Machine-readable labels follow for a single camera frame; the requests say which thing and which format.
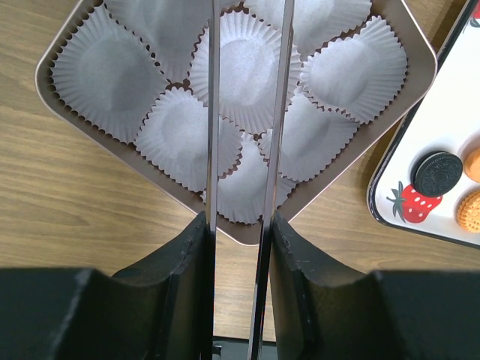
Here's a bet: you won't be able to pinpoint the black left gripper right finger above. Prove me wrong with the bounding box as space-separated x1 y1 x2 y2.
269 214 371 359

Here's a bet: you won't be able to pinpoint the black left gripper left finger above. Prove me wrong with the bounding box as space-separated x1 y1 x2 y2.
112 210 214 360

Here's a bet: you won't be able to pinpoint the steel slotted serving tongs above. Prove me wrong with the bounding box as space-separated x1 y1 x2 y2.
205 1 295 359

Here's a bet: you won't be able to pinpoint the white paper cupcake liner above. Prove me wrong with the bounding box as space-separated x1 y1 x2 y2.
278 89 360 182
52 5 168 143
242 0 373 58
133 86 245 193
189 9 303 136
300 16 408 124
200 130 298 225
104 0 212 83

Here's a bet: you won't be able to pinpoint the orange round dotted biscuit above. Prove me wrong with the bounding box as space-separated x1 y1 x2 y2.
457 190 480 233

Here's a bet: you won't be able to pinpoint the black sandwich cookie left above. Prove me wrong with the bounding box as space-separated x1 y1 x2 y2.
411 150 464 197

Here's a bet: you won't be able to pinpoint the orange scalloped cookie lower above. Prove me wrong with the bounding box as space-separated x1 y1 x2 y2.
463 148 480 183

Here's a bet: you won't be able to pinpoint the white strawberry print tray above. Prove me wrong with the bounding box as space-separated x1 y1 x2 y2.
367 1 479 248

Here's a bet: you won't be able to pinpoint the rose gold cookie tin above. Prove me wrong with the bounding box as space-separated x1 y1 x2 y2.
34 0 439 248

